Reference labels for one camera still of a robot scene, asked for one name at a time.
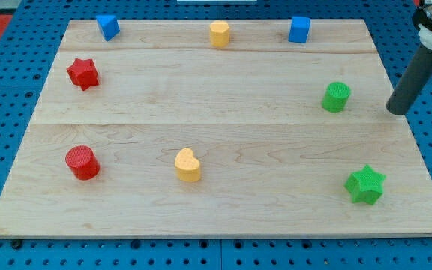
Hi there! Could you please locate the green cylinder block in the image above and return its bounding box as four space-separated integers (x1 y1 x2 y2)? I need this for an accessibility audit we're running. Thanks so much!
321 82 351 113

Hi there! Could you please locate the wooden board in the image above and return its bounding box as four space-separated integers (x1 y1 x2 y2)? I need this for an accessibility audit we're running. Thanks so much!
0 19 432 239

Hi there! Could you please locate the yellow heart block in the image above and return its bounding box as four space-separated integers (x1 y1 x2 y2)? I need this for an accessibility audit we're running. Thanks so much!
174 148 201 182

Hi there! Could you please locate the blue triangle block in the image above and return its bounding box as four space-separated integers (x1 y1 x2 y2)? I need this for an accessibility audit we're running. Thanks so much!
96 14 120 41

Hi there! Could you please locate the red star block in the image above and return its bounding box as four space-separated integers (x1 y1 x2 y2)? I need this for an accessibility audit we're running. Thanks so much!
67 58 99 91

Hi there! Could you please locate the yellow hexagon block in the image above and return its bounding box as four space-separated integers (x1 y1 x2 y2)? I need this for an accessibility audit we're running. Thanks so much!
209 20 230 48

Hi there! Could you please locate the red cylinder block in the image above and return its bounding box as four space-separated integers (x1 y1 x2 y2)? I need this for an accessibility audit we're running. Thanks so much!
65 145 101 181

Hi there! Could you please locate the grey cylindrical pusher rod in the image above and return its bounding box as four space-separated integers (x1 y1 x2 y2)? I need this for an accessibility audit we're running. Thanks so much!
385 44 432 116

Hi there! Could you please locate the blue cube block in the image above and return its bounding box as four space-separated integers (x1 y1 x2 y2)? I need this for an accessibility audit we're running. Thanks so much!
288 16 311 44

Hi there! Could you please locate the green star block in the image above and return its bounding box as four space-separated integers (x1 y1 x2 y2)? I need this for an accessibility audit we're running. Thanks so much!
344 164 386 206

